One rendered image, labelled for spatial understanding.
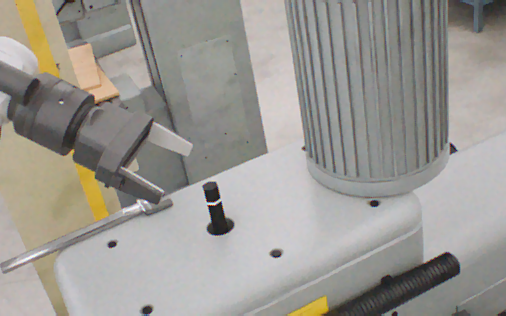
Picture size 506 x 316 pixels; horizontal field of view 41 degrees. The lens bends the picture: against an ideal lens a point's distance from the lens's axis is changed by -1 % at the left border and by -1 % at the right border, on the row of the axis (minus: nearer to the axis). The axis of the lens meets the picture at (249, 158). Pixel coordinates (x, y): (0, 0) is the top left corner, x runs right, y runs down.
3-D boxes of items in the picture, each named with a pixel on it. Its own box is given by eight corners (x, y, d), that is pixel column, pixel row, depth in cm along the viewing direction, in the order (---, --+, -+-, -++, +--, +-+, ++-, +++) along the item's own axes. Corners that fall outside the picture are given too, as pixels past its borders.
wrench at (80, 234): (5, 279, 88) (2, 274, 88) (-1, 263, 91) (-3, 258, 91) (173, 205, 96) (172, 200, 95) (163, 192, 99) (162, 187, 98)
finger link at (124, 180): (158, 205, 84) (113, 183, 84) (165, 187, 82) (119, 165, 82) (153, 213, 83) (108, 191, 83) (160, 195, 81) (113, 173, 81)
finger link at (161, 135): (193, 142, 90) (151, 122, 90) (186, 159, 92) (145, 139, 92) (197, 136, 91) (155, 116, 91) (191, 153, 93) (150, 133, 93)
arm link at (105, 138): (144, 152, 95) (67, 115, 95) (161, 100, 89) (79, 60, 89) (103, 208, 85) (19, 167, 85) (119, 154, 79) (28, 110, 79)
